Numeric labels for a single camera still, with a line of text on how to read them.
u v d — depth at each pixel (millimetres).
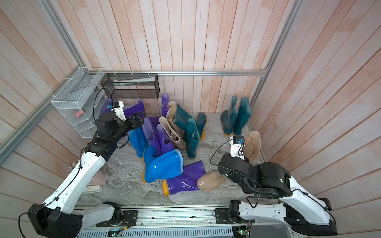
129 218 728
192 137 761
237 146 481
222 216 746
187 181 830
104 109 889
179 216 749
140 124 647
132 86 1040
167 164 752
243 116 870
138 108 926
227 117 1008
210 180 733
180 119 920
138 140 817
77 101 686
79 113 823
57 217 364
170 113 866
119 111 624
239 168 365
